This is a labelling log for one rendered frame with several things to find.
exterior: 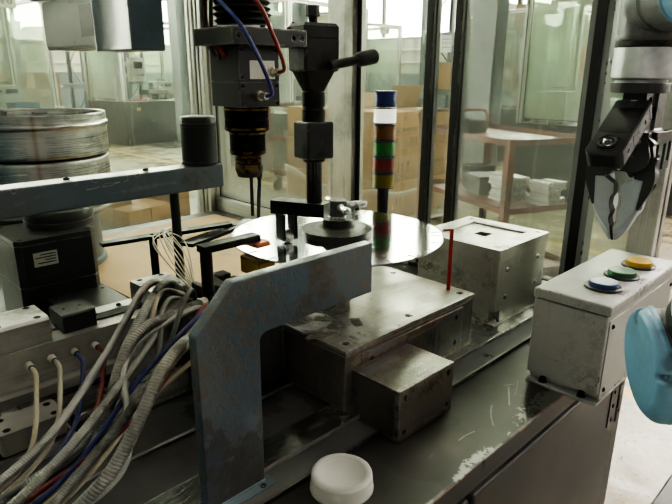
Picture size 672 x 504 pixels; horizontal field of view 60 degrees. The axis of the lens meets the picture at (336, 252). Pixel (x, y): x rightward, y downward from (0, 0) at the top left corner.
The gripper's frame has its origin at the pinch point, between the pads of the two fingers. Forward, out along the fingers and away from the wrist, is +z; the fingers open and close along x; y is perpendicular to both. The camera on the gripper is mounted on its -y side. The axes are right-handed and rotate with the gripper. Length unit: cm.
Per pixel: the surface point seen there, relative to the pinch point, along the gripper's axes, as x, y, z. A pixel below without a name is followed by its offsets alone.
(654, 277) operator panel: -3.5, 10.0, 8.3
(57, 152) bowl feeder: 95, -41, -5
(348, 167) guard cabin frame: 75, 22, 2
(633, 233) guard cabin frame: 5.0, 23.6, 5.7
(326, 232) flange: 32.1, -24.6, 2.0
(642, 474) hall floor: 14, 92, 98
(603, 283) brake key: -0.4, -1.2, 7.3
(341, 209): 30.6, -22.9, -1.5
